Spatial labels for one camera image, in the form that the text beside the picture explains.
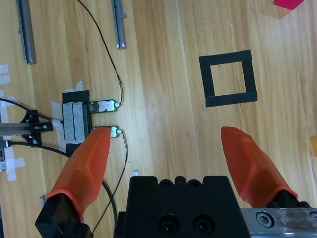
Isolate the thin black wire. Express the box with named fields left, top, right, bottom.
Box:
left=91, top=130, right=128, bottom=235
left=77, top=0, right=124, bottom=108

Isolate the black cable plug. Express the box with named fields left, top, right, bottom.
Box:
left=0, top=140, right=12, bottom=159

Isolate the taped black usb hub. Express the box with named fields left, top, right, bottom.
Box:
left=61, top=99, right=94, bottom=145

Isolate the yellow wooden block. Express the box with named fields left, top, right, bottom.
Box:
left=310, top=135, right=317, bottom=157

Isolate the aluminium extrusion bar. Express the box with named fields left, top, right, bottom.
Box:
left=0, top=122, right=33, bottom=137

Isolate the black tape strip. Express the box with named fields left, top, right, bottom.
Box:
left=65, top=142, right=80, bottom=156
left=62, top=90, right=90, bottom=104

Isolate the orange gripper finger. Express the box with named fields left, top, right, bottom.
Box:
left=35, top=127, right=111, bottom=238
left=220, top=126, right=310, bottom=209

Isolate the thick black cable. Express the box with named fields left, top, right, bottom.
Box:
left=0, top=98, right=64, bottom=123
left=4, top=141, right=117, bottom=224

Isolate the red wooden block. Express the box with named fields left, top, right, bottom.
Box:
left=273, top=0, right=305, bottom=10

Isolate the black tape square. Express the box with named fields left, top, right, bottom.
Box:
left=198, top=50, right=258, bottom=108

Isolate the usb dongle with green light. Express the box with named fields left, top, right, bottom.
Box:
left=89, top=125, right=122, bottom=138
left=88, top=99, right=120, bottom=114

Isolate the grey metal rail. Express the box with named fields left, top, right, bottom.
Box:
left=16, top=0, right=37, bottom=64
left=111, top=0, right=127, bottom=50

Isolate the black corner bracket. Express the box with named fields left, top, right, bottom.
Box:
left=19, top=110, right=54, bottom=146

